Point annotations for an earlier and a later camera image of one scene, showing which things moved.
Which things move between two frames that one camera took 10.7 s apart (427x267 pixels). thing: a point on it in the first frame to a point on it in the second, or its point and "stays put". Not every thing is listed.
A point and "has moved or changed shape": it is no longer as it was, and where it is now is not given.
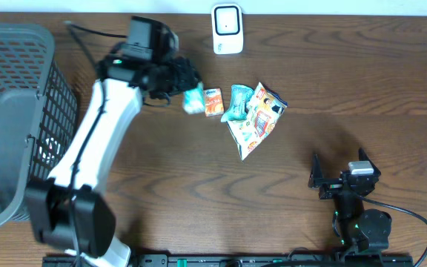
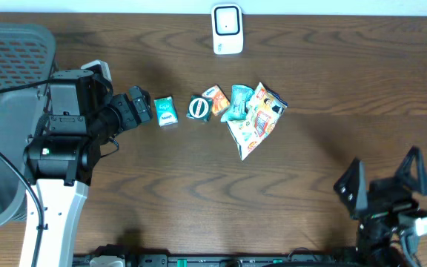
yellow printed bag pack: (265, 109) stays put
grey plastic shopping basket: (27, 114) stays put
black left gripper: (185, 76) to (130, 112)
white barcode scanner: (227, 28) stays put
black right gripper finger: (364, 156) to (412, 172)
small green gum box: (193, 99) to (166, 110)
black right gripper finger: (316, 171) to (352, 188)
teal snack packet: (240, 95) stays put
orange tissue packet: (213, 101) has moved or changed shape
